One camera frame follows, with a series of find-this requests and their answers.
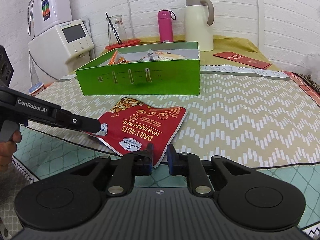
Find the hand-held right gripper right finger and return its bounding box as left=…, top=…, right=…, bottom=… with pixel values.
left=167, top=144, right=260, bottom=197

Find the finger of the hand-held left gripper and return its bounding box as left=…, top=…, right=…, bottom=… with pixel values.
left=51, top=109, right=101, bottom=135

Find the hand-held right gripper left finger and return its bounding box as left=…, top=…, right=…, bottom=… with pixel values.
left=57, top=143, right=153, bottom=197

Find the red nuts bag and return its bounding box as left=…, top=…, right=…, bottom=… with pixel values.
left=85, top=97, right=188, bottom=168

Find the green cardboard box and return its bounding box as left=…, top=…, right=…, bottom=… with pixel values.
left=75, top=41, right=200, bottom=97

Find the silver snack packet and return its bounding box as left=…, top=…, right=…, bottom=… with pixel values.
left=127, top=49, right=156, bottom=63

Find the person's left hand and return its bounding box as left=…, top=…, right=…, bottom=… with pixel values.
left=0, top=130, right=23, bottom=167

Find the bowl with blue lid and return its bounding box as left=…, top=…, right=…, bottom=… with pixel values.
left=29, top=82, right=46, bottom=96

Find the white appliance with screen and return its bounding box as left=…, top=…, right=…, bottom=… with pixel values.
left=27, top=19, right=95, bottom=80

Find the orange snack packet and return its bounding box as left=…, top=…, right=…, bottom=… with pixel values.
left=107, top=50, right=128, bottom=65

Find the patterned tablecloth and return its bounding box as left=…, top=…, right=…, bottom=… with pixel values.
left=0, top=65, right=320, bottom=238

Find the red plastic basket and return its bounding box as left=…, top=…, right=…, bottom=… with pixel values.
left=104, top=39, right=142, bottom=51

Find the black stick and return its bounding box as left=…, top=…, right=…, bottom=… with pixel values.
left=106, top=13, right=122, bottom=44

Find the glass carafe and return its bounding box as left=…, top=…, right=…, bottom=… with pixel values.
left=107, top=15, right=128, bottom=45

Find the white water purifier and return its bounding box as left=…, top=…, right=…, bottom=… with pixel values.
left=31, top=0, right=73, bottom=37

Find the yellow white snack packet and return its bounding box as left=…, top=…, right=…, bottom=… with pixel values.
left=152, top=50, right=187, bottom=60

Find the red envelope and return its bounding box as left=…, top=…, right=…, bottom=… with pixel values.
left=212, top=51, right=272, bottom=70

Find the pink thermos bottle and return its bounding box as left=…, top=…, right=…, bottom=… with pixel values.
left=157, top=10, right=176, bottom=43

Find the yellow cloth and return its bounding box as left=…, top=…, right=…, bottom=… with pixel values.
left=100, top=35, right=279, bottom=72

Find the cream thermal jug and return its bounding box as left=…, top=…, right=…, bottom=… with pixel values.
left=184, top=0, right=215, bottom=52

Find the dark patterned mat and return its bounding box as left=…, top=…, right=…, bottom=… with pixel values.
left=284, top=71, right=320, bottom=97

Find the white plastic bag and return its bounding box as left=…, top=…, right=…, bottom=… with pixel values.
left=296, top=52, right=320, bottom=83

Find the grey hose bundle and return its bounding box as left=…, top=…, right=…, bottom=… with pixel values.
left=27, top=0, right=35, bottom=37

